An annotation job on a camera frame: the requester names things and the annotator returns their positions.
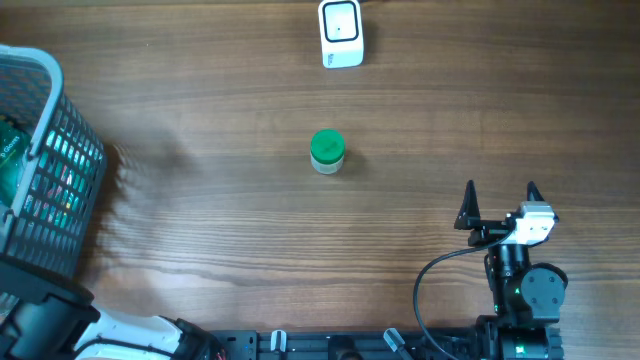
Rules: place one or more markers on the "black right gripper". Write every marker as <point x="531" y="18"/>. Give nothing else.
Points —
<point x="469" y="217"/>

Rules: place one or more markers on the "green lid plastic jar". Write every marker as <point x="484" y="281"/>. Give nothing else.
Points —
<point x="327" y="151"/>

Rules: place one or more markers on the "dark mesh shopping basket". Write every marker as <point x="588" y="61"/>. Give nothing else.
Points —
<point x="63" y="164"/>

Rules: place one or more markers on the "green 3M gloves package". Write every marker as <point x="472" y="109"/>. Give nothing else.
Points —
<point x="14" y="146"/>

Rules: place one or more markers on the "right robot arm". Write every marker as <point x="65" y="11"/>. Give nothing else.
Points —
<point x="527" y="297"/>

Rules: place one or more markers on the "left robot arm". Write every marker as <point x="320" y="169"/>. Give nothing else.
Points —
<point x="55" y="318"/>

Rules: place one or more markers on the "white barcode scanner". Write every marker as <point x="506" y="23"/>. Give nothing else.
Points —
<point x="341" y="33"/>

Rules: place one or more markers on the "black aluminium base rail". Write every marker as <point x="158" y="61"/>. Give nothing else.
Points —
<point x="459" y="343"/>

